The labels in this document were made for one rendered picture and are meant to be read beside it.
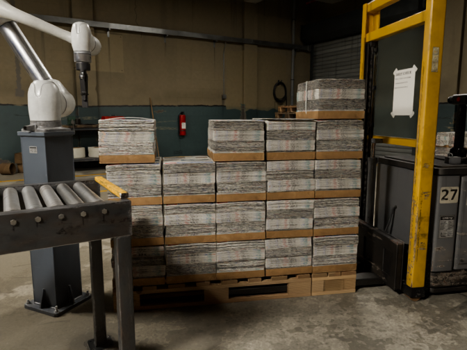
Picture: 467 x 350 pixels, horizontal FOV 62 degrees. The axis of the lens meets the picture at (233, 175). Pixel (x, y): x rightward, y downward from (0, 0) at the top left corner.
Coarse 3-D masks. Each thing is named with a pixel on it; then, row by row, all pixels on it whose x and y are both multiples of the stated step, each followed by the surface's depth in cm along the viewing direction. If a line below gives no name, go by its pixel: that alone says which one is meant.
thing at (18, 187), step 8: (24, 184) 163; (32, 184) 163; (40, 184) 163; (48, 184) 164; (56, 184) 165; (72, 184) 168; (88, 184) 172; (96, 184) 174; (0, 192) 155; (56, 192) 166; (96, 192) 174; (0, 200) 155; (40, 200) 163; (0, 208) 156; (24, 208) 160
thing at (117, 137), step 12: (108, 120) 201; (120, 120) 202; (132, 120) 202; (144, 120) 207; (108, 132) 202; (120, 132) 203; (132, 132) 204; (144, 132) 205; (108, 144) 203; (120, 144) 204; (132, 144) 205; (144, 144) 206
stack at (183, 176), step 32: (160, 160) 227; (192, 160) 222; (288, 160) 222; (128, 192) 208; (160, 192) 211; (192, 192) 214; (224, 192) 218; (256, 192) 221; (160, 224) 214; (192, 224) 217; (224, 224) 220; (256, 224) 224; (288, 224) 227; (160, 256) 217; (192, 256) 220; (224, 256) 223; (256, 256) 226; (288, 256) 230; (160, 288) 220; (192, 288) 222; (224, 288) 226; (288, 288) 233
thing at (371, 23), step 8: (368, 16) 273; (376, 16) 269; (368, 24) 274; (376, 24) 270; (368, 32) 275; (368, 48) 269; (368, 56) 276; (360, 64) 277; (368, 64) 276; (360, 72) 277; (368, 72) 277; (368, 80) 278; (368, 88) 279; (368, 96) 274; (368, 104) 275; (368, 112) 276; (368, 120) 276; (368, 128) 277; (368, 136) 278; (368, 144) 281; (368, 152) 282; (360, 168) 285; (360, 176) 285; (360, 200) 286; (360, 208) 287; (360, 216) 288
